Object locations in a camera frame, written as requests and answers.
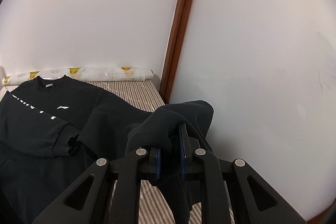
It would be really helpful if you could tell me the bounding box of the black sweatshirt with white print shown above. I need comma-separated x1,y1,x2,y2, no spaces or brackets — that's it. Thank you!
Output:
1,76,214,223

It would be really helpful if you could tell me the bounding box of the white roll with yellow print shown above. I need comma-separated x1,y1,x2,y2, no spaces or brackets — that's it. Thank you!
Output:
2,67,154,86

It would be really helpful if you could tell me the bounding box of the brown wooden door frame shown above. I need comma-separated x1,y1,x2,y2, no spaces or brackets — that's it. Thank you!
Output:
159,0,193,103

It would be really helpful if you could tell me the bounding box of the striped quilted mattress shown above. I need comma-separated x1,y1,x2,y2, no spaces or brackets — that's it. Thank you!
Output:
0,79,234,224

